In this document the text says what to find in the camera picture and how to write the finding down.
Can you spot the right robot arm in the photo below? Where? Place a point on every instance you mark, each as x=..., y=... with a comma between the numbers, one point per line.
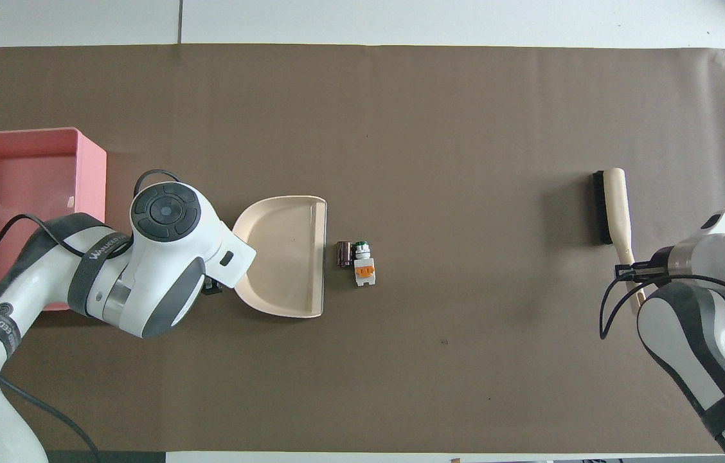
x=709, y=257

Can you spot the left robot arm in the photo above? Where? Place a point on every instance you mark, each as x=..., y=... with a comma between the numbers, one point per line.
x=163, y=283

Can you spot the beige plastic dustpan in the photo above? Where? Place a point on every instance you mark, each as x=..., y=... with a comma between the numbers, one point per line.
x=285, y=257

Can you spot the white orange push-button switch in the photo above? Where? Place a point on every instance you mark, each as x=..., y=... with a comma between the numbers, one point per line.
x=364, y=270

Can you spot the pink plastic bin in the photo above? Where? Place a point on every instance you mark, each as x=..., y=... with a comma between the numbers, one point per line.
x=15, y=173

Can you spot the beige brush with black bristles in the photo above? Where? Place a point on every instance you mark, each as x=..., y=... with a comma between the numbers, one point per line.
x=617, y=206

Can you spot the small brown cylindrical capacitor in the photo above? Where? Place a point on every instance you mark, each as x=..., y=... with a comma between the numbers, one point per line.
x=344, y=254

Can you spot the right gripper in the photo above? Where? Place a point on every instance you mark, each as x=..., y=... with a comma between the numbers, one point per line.
x=659, y=267

